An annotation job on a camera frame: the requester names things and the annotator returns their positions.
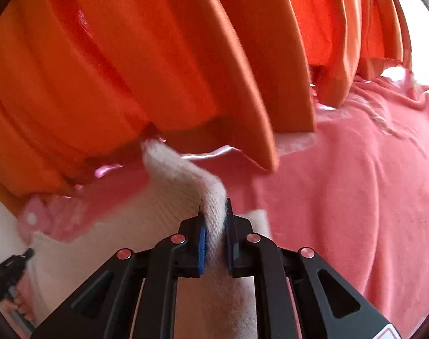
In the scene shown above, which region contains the beige sweater with black hearts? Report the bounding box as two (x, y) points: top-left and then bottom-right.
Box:
(28, 141), (257, 338)

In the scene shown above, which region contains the person's left hand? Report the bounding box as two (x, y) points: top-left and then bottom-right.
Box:
(0, 275), (35, 321)

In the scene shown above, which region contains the pink fleece blanket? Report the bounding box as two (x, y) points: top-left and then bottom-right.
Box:
(18, 66), (429, 339)

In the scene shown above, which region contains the pink pillow with white dots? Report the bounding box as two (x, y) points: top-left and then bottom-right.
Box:
(17, 196), (54, 245)

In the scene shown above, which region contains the orange curtain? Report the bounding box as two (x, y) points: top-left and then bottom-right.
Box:
(0, 0), (412, 214)

